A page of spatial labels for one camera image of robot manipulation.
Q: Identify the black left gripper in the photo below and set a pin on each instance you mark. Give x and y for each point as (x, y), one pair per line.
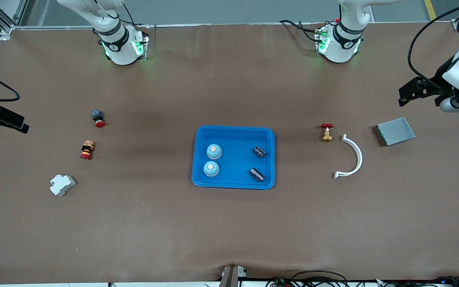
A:
(431, 88)

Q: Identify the dark electrolytic capacitor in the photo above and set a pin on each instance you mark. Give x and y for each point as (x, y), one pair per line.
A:
(259, 152)
(257, 175)

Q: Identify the blue desk bell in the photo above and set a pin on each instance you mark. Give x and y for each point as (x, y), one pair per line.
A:
(211, 169)
(214, 152)

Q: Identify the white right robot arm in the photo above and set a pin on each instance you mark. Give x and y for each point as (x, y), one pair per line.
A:
(120, 48)

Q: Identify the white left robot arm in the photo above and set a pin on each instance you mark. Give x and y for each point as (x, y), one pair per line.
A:
(339, 46)

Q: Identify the blue plastic tray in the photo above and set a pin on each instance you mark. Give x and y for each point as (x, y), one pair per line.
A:
(233, 179)

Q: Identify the grey metal box module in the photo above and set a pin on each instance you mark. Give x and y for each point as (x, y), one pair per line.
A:
(395, 131)

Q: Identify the red button orange black body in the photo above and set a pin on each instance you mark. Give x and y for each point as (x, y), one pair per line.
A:
(87, 150)

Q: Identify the white circuit breaker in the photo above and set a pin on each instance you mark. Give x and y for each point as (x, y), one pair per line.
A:
(62, 185)

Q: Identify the red button grey body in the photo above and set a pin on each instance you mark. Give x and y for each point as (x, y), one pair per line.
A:
(97, 115)

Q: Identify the white curved plastic clamp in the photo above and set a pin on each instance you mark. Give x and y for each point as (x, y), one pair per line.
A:
(359, 157)

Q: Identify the brown table mat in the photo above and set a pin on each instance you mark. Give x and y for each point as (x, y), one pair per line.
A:
(229, 231)

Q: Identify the grey brown camera post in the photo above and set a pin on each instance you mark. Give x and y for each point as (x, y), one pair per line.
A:
(229, 277)

